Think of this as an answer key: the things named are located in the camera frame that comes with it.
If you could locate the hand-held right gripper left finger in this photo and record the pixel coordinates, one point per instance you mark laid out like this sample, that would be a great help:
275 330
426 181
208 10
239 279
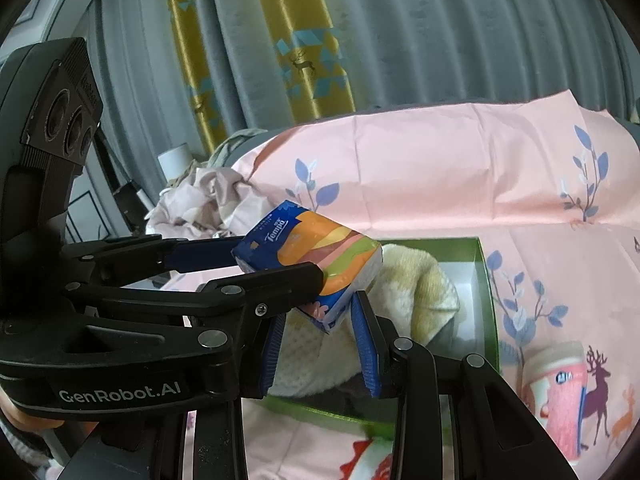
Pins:
272 355

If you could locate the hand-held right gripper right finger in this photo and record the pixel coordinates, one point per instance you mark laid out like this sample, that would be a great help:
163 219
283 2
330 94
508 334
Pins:
365 355

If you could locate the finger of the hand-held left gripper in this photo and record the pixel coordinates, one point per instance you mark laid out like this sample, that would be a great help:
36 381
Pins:
280 285
200 255

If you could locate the blue orange tissue pack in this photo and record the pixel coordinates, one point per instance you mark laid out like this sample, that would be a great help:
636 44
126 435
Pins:
310 240

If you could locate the green cardboard box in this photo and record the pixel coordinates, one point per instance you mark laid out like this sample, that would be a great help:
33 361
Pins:
325 412

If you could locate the cream white knit towel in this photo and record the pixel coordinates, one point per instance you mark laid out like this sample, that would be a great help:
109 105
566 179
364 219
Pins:
410 285

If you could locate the person's left forearm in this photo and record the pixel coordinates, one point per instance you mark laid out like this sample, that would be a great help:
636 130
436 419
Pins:
25 452

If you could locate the person's left hand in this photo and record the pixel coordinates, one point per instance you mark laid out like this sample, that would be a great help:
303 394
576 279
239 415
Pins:
30 417

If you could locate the black device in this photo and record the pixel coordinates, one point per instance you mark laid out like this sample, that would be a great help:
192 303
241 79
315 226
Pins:
127 205

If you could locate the white cylinder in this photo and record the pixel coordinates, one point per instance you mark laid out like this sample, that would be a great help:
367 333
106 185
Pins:
175 160

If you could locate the red printed packet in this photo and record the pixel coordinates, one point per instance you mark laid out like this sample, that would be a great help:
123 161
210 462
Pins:
372 460

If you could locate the pink printed canister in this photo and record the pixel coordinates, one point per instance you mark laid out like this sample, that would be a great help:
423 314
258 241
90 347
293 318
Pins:
560 400

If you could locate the pink printed bedsheet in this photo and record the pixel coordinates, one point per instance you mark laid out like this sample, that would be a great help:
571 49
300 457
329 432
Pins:
450 160

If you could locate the yellow patterned curtain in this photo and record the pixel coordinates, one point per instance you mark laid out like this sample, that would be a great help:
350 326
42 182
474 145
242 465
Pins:
310 35

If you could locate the grey curtain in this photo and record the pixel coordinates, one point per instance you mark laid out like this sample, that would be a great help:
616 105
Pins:
475 25

